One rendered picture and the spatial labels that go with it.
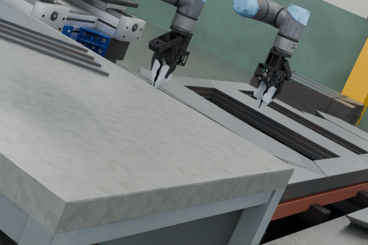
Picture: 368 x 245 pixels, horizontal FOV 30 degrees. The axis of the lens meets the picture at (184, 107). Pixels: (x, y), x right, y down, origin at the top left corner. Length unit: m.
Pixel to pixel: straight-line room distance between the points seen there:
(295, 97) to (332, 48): 2.82
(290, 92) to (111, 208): 5.89
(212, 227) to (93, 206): 0.58
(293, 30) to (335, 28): 7.10
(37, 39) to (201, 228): 0.48
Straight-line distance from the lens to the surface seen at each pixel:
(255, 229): 1.24
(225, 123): 2.16
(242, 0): 2.22
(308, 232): 1.94
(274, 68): 2.29
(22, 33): 1.34
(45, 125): 0.93
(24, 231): 0.78
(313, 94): 6.59
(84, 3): 2.69
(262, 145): 2.10
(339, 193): 2.30
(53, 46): 1.34
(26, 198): 0.77
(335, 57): 9.36
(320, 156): 2.46
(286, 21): 2.29
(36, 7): 2.19
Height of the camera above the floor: 1.34
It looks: 13 degrees down
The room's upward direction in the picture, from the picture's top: 23 degrees clockwise
